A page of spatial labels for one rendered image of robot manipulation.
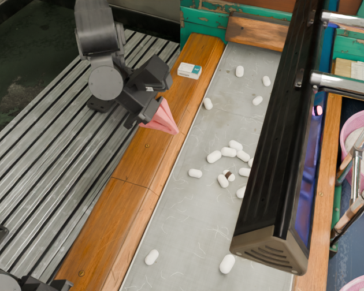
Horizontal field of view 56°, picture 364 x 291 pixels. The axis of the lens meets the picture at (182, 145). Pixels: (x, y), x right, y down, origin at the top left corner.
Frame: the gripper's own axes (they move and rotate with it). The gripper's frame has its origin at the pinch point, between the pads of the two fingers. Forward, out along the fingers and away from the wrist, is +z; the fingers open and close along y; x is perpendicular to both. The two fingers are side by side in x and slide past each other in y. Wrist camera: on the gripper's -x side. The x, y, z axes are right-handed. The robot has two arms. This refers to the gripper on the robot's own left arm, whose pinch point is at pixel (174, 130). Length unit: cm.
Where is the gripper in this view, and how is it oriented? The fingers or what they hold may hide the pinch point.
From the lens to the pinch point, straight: 72.0
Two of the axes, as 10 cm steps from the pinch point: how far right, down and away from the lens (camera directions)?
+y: 3.3, -7.4, 5.8
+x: -6.1, 3.0, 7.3
